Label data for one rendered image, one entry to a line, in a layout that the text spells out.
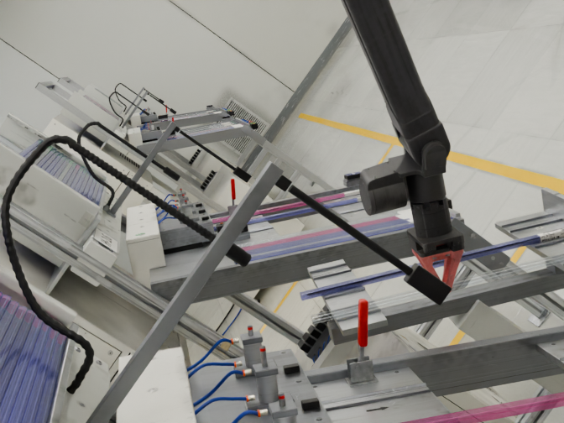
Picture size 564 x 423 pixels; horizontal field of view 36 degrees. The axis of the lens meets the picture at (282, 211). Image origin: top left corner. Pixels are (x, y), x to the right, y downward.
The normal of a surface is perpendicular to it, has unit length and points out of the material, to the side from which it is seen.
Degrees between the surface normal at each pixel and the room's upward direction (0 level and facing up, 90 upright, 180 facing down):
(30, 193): 90
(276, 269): 90
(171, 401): 48
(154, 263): 90
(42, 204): 90
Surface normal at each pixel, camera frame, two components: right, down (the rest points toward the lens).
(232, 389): -0.11, -0.98
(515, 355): 0.17, 0.16
